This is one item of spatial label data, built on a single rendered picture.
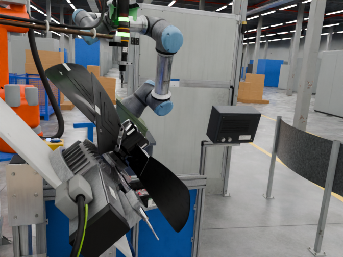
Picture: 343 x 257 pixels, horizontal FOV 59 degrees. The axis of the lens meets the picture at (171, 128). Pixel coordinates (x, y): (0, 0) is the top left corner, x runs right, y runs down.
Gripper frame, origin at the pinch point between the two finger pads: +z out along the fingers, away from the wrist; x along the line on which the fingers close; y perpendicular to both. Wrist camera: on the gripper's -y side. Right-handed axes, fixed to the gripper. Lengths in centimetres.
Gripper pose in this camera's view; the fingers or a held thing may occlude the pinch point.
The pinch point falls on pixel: (125, 2)
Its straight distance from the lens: 113.2
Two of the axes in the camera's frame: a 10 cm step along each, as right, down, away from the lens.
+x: -9.5, 0.1, -3.2
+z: 3.1, 2.2, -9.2
